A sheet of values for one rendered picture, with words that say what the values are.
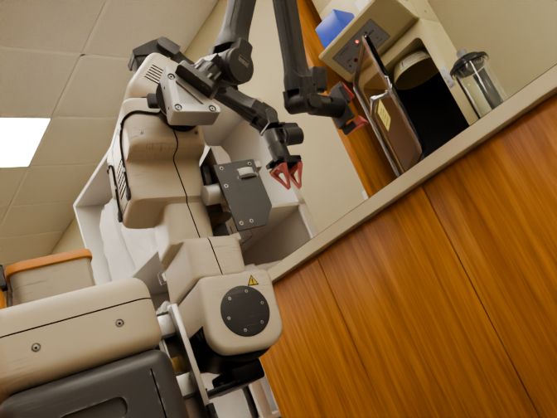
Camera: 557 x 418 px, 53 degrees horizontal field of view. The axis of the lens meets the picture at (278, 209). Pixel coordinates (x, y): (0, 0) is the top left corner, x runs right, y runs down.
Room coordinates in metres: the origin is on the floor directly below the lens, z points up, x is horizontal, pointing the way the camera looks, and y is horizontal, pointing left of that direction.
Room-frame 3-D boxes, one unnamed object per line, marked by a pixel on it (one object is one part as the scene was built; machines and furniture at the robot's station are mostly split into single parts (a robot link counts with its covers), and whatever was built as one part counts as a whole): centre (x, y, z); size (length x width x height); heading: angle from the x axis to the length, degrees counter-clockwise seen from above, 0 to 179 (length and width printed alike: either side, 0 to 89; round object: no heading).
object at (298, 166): (1.63, -0.08, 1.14); 0.07 x 0.07 x 0.09; 44
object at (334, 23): (1.65, -0.42, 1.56); 0.10 x 0.10 x 0.09; 43
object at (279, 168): (1.62, -0.06, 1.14); 0.07 x 0.07 x 0.09; 44
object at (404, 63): (1.69, -0.60, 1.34); 0.18 x 0.18 x 0.05
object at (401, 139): (1.59, -0.41, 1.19); 0.30 x 0.01 x 0.40; 4
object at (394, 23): (1.60, -0.47, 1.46); 0.32 x 0.11 x 0.10; 43
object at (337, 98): (1.43, -0.25, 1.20); 0.07 x 0.07 x 0.10; 46
